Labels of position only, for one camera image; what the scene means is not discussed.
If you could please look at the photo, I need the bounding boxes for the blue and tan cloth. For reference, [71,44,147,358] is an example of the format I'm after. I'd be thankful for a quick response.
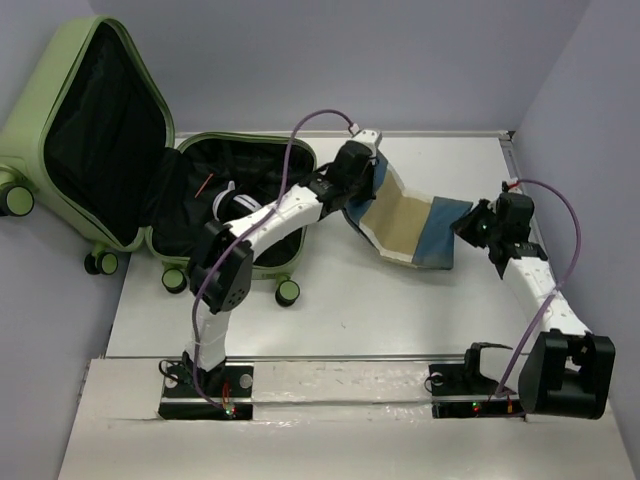
[343,154,473,270]

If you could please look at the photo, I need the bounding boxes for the white black headphones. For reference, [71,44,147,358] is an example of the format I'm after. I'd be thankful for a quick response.
[212,180,262,223]

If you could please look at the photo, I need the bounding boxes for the red pencil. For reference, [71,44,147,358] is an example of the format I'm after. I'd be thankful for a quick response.
[194,173,214,198]

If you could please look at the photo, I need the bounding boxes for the green hard-shell suitcase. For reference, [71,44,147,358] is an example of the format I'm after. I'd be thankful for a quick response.
[1,16,316,294]

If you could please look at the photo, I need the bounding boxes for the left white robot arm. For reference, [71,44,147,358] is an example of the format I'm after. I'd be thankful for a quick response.
[186,135,378,395]

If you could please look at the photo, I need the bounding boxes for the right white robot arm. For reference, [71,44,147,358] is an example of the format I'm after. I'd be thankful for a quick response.
[451,190,616,420]

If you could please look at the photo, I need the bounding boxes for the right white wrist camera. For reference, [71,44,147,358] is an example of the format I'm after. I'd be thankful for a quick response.
[501,179,522,194]

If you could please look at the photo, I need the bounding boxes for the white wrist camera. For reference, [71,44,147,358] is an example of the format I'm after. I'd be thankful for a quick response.
[352,129,383,158]
[501,179,522,194]

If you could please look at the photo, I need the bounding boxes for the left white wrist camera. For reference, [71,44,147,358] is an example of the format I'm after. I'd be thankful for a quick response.
[352,129,383,158]

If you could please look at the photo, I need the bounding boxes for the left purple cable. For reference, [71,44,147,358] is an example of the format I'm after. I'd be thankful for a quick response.
[190,108,361,409]

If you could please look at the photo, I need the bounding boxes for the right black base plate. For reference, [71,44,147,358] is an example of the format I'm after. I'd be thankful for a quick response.
[424,363,526,419]

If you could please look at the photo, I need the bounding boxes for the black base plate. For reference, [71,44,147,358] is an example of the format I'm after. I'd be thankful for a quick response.
[158,359,254,421]
[424,363,526,419]

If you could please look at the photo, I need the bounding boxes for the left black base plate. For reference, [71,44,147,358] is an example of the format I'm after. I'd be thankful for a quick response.
[158,359,254,421]

